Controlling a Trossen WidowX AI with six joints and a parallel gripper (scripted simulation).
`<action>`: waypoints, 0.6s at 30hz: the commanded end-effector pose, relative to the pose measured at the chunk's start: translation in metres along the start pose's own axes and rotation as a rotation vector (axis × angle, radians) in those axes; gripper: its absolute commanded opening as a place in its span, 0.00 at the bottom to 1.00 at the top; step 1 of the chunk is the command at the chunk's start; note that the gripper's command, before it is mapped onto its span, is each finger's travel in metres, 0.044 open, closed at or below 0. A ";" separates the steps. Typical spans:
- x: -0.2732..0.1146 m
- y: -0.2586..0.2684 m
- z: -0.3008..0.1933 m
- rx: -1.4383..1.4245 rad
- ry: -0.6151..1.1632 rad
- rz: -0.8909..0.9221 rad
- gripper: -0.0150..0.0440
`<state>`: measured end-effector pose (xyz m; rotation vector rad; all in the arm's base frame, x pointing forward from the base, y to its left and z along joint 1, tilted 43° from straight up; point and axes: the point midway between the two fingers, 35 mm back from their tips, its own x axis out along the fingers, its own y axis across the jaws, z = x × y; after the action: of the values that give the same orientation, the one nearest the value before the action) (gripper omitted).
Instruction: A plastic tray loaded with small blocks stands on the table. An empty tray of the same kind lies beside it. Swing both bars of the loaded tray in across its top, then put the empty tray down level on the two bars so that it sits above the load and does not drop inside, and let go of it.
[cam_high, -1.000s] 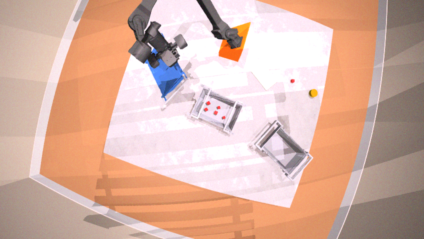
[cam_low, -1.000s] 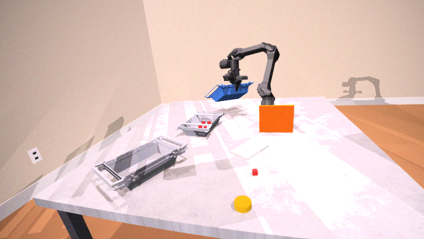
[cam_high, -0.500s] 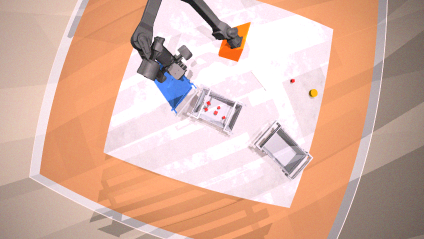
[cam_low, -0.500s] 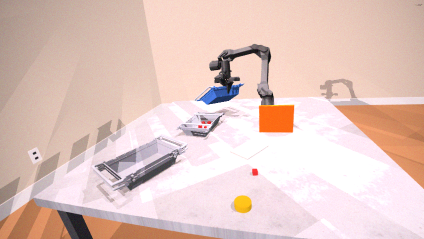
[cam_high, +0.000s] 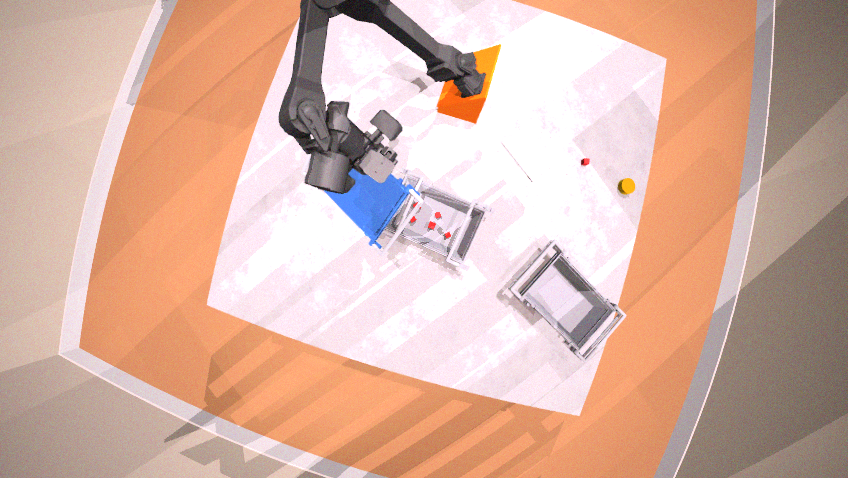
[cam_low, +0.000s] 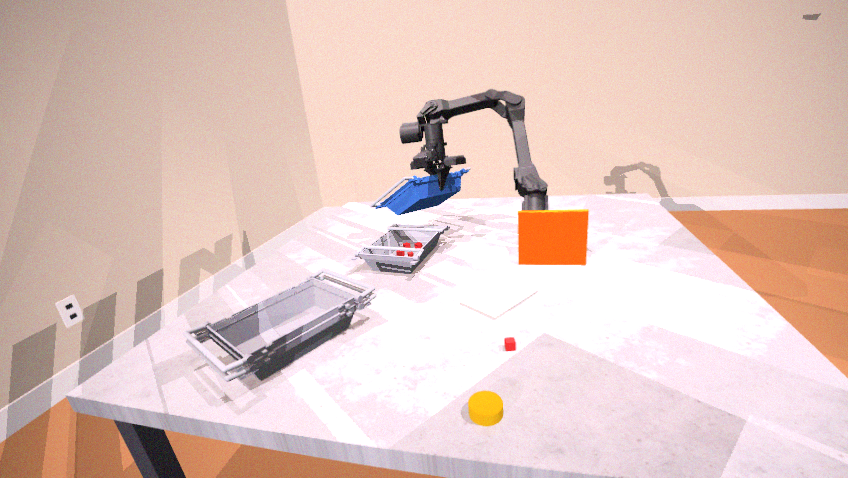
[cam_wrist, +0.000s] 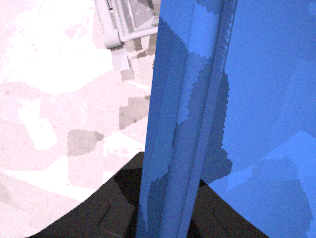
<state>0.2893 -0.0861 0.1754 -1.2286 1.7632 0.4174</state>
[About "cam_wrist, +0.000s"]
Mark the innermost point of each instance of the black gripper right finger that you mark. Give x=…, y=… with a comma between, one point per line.
x=214, y=218

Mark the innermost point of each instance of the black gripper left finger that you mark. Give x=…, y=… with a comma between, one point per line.
x=110, y=212

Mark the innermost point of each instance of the grey plastic tray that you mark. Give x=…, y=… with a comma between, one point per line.
x=134, y=19

